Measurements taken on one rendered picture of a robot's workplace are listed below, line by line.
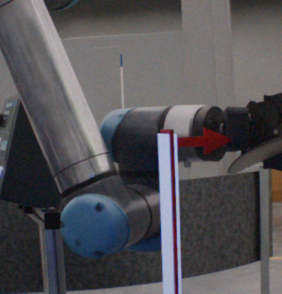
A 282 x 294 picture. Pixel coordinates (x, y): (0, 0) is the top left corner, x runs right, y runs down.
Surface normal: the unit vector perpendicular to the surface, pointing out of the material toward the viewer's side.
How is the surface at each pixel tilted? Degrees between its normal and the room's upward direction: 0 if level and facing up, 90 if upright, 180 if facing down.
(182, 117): 53
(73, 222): 90
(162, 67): 90
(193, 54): 90
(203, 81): 90
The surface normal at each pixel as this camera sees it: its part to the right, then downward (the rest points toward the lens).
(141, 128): -0.56, -0.18
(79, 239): -0.40, 0.07
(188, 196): 0.46, 0.03
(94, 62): -0.15, 0.06
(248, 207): 0.65, 0.01
